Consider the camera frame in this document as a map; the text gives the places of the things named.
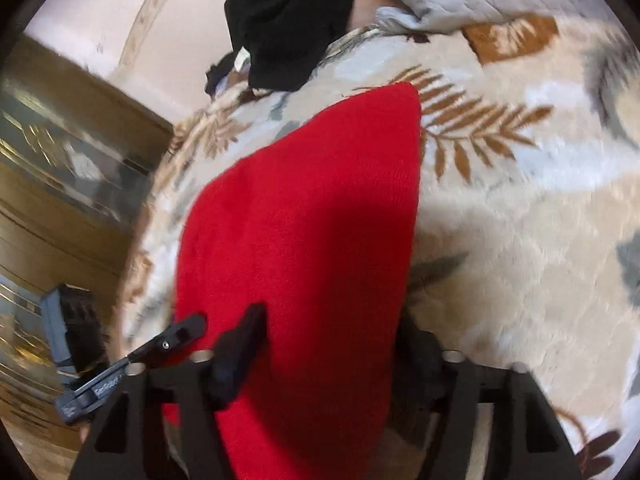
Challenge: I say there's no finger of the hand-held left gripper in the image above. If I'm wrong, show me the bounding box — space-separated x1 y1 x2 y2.
126 312 209 362

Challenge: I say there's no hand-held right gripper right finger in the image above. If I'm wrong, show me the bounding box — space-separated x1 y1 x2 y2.
392 310 583 480

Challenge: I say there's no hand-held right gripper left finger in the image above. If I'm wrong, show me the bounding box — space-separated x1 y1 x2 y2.
70 303 267 480

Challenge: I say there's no red and blue knit sweater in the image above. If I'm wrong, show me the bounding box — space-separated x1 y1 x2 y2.
161 81 425 480

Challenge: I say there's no leaf print fleece blanket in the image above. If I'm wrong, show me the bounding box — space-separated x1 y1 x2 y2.
119 10 640 480

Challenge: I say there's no wooden glass cabinet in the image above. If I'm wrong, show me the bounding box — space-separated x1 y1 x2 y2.
0 35 176 413

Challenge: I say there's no small dark cloth pile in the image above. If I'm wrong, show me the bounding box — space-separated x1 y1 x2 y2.
203 49 253 98

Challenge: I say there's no black cloth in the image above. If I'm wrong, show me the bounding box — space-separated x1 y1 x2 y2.
224 0 360 93

